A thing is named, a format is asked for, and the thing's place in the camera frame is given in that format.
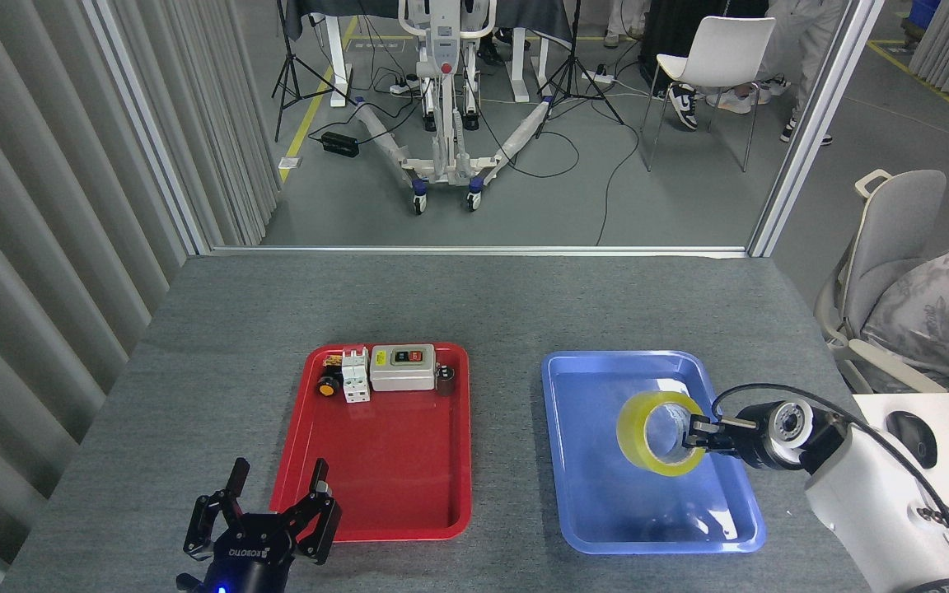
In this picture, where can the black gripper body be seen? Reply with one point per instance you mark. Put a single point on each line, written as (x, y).
(248, 560)
(754, 436)

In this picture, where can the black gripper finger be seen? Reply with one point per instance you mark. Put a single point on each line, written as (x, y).
(320, 478)
(709, 442)
(237, 478)
(726, 426)

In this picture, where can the yellow tape roll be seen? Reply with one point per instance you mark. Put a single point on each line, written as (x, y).
(629, 436)

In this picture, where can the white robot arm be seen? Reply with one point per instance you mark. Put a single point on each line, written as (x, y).
(862, 502)

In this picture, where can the red plastic tray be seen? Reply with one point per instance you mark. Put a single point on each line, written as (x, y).
(376, 461)

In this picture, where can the black yellow push button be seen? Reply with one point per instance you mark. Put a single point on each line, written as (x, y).
(328, 387)

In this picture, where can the white circuit breaker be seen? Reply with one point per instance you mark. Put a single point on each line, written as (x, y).
(355, 379)

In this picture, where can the blue plastic tray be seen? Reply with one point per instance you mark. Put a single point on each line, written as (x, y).
(590, 494)

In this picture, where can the black computer mouse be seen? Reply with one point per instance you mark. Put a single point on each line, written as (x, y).
(918, 441)

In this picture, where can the seated person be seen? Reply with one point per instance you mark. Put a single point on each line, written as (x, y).
(944, 305)

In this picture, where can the grey office chair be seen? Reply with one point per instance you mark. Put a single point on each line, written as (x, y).
(895, 231)

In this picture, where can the white floor plate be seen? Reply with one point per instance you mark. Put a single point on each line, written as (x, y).
(290, 163)

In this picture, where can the person in white shoes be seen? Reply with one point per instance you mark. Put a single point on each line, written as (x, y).
(730, 100)

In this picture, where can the black power adapter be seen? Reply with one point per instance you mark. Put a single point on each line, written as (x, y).
(339, 144)

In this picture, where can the white plastic chair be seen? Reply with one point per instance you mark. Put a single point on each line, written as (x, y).
(722, 49)

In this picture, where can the white wheeled stand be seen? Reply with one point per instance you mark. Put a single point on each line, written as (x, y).
(444, 99)

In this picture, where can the white power strip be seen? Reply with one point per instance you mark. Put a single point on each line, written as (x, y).
(404, 86)

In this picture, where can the person in black-white shoes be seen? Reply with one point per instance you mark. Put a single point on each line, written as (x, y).
(812, 33)

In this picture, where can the black tripod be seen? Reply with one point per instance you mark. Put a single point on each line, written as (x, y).
(571, 49)
(287, 58)

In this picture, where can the blue bin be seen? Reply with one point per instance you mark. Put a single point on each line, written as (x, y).
(923, 16)

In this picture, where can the grey push button switch box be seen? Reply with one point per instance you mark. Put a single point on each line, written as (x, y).
(400, 377)

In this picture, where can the dark round knob switch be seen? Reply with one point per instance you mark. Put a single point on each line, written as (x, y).
(445, 380)

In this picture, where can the silver frame rail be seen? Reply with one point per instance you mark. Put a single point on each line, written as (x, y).
(474, 250)

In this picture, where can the silver frame post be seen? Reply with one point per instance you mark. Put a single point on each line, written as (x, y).
(149, 132)
(816, 123)

